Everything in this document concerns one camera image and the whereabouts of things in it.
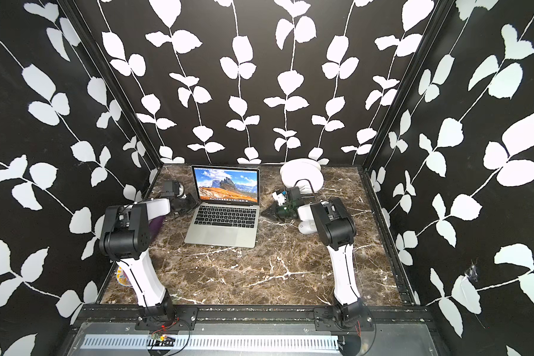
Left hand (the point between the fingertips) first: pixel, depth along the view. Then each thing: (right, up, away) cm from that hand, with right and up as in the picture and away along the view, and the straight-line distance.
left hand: (202, 198), depth 103 cm
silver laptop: (+14, +1, -2) cm, 14 cm away
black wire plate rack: (+51, +6, -3) cm, 52 cm away
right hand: (+29, -6, -3) cm, 29 cm away
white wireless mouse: (+49, -12, -8) cm, 51 cm away
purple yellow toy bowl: (-21, -28, -24) cm, 42 cm away
